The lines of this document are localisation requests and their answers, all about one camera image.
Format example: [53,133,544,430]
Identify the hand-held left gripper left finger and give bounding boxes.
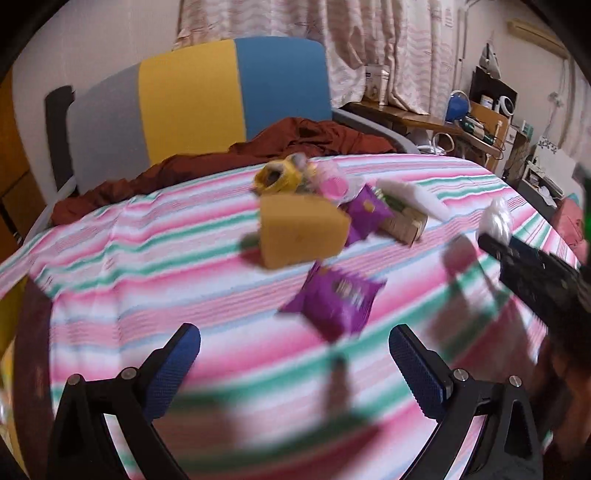
[46,323,201,480]

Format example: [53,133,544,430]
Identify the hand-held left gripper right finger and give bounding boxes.
[389,324,543,480]

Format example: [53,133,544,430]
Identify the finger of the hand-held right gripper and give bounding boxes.
[478,233,591,344]

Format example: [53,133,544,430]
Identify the white crinkled plastic wrapper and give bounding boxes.
[480,198,513,245]

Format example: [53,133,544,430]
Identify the yellow knitted basket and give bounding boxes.
[256,154,319,195]

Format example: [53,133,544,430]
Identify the pink cushion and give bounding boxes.
[551,196,587,264]

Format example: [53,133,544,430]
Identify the large purple snack packet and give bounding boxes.
[279,263,387,343]

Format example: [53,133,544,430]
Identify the cardboard box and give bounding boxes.
[468,102,511,139]

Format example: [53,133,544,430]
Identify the striped tablecloth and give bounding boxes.
[0,154,583,480]

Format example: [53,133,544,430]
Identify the black shelf box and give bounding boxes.
[468,67,518,116]

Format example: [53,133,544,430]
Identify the tan cylinder can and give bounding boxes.
[383,208,428,246]

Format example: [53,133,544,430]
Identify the white plastic packet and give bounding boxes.
[376,178,451,220]

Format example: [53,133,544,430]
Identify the small purple snack packet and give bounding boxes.
[342,185,395,246]

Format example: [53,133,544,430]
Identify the wooden desk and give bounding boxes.
[344,99,504,160]

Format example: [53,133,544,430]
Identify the yellow wedge block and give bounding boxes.
[259,194,352,269]

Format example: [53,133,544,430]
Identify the pink plastic cup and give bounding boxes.
[318,166,350,200]

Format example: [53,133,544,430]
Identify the dark red cloth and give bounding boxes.
[51,117,398,226]

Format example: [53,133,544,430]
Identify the wooden panel cabinet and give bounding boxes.
[0,69,47,241]

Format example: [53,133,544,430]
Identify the black rolled mat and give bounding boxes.
[45,85,75,197]

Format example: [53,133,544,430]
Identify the grey yellow blue chair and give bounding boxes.
[54,37,421,199]

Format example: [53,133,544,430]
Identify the pale patterned curtain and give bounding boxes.
[173,0,467,116]

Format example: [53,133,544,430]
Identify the wall air conditioner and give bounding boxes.
[508,18,570,58]

